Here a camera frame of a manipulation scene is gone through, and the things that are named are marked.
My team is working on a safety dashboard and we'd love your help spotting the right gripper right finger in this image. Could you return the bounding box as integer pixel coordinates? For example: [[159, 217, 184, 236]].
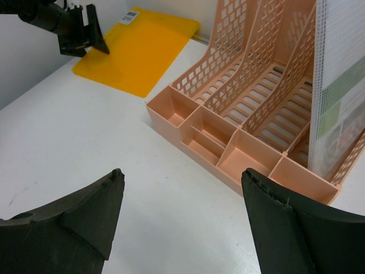
[[241, 168, 364, 273]]

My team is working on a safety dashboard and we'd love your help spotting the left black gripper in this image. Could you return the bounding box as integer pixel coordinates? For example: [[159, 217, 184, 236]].
[[1, 1, 110, 58]]

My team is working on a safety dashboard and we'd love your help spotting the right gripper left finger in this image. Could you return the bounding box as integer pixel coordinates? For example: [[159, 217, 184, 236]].
[[1, 168, 125, 273]]

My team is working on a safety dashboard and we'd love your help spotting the yellow folder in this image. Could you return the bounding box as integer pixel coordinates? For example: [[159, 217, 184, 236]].
[[72, 7, 200, 98]]

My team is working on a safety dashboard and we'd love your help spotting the clear mesh document pouch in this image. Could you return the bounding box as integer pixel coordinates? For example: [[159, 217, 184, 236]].
[[308, 1, 364, 180]]

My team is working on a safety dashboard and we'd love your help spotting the pink desktop file organizer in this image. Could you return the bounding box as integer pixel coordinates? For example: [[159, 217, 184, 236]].
[[147, 1, 364, 204]]

